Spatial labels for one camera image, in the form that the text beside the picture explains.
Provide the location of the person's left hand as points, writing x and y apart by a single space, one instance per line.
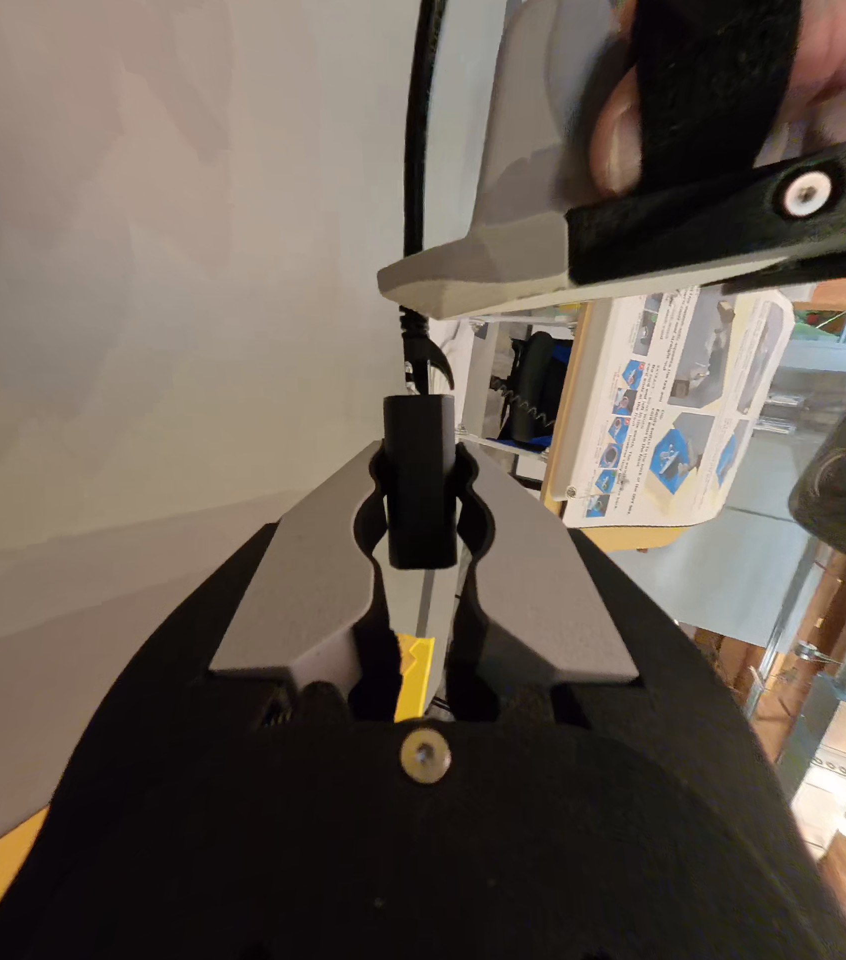
843 45

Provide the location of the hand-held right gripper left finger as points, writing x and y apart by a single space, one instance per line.
295 592

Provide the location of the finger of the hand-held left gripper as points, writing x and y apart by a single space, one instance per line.
483 277

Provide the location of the printed instruction sheet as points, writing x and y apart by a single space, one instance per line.
678 405

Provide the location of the black network switch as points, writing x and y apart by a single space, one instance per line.
419 480

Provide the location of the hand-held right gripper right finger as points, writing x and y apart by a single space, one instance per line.
550 600

